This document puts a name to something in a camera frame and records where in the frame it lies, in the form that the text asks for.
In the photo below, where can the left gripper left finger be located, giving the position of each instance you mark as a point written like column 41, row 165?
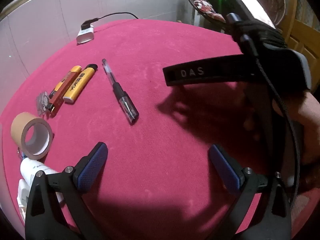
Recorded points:
column 44, row 217

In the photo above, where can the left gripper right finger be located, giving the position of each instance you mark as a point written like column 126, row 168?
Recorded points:
column 271, row 219

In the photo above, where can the white usb charger cube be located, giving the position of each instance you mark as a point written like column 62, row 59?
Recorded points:
column 22, row 196

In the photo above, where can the right hand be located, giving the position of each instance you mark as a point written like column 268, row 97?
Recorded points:
column 305, row 111

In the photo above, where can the yellow lighter with keychain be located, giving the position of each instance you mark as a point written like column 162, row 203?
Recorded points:
column 49, row 104

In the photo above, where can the clear black gel pen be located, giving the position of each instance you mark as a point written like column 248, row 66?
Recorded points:
column 122, row 97

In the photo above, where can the yellow lighter black cap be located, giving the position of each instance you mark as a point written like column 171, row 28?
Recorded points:
column 79, row 83

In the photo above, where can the white power strip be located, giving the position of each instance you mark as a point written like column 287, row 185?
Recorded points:
column 85, row 35

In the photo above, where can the wooden chair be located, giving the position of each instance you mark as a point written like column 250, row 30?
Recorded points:
column 300, row 28

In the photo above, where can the brown packing tape roll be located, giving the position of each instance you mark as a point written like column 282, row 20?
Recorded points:
column 33, row 135

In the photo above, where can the white cylindrical bottle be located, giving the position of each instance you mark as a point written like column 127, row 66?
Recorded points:
column 29, row 168

